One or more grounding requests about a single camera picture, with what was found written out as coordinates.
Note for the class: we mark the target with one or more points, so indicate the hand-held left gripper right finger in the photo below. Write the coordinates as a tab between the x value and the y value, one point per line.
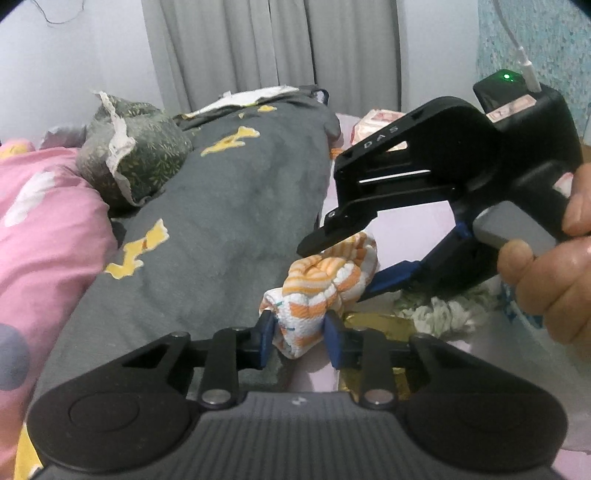
334	345

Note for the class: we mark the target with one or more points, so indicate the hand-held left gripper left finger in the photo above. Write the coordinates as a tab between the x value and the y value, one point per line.
265	342

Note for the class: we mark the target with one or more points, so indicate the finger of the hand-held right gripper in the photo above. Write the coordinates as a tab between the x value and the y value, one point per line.
395	277
332	227

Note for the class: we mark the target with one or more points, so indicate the orange striped white cloth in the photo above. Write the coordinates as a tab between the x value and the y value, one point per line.
318	288

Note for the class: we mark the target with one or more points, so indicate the person's right hand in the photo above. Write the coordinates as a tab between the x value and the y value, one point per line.
558	286

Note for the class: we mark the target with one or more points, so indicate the gold foil packet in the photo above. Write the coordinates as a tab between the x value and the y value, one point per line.
379	323

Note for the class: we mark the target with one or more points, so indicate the white green rag cloth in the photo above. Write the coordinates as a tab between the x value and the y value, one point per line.
443	316

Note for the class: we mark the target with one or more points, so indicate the grey blanket with yellow print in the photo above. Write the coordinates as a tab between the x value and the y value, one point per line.
221	207

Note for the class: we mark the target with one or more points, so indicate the pink wet wipes pack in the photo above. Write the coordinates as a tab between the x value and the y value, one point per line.
374	121

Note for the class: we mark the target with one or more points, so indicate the blue patterned hanging cloth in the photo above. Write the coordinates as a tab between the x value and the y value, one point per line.
554	46

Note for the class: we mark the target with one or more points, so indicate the pink printed bed sheet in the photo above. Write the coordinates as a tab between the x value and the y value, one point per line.
485	374

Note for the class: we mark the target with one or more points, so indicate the grey curtain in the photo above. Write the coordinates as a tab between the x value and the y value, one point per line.
258	46

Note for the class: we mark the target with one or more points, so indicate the grey floral pillow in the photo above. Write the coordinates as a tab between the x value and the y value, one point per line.
138	147

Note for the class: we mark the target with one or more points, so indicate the pink blanket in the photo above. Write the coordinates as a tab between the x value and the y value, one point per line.
41	230

